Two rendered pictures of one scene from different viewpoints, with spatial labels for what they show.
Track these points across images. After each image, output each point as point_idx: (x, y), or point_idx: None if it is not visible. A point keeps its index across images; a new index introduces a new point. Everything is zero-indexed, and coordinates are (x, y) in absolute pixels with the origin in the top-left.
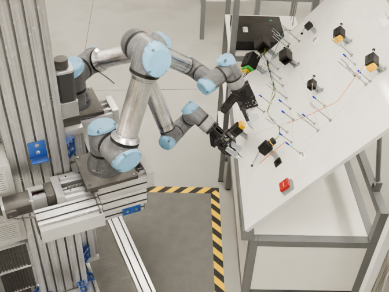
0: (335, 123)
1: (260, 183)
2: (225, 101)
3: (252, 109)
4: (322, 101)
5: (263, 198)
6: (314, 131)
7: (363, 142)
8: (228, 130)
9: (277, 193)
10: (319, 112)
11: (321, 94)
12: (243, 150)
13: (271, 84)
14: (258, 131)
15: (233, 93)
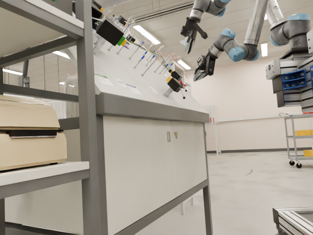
0: (145, 54)
1: (186, 98)
2: (202, 30)
3: (181, 44)
4: (132, 50)
5: (191, 99)
6: (151, 63)
7: (152, 55)
8: (200, 57)
9: (185, 91)
10: (139, 55)
11: (128, 47)
12: (175, 101)
13: (142, 40)
14: (158, 86)
15: (197, 24)
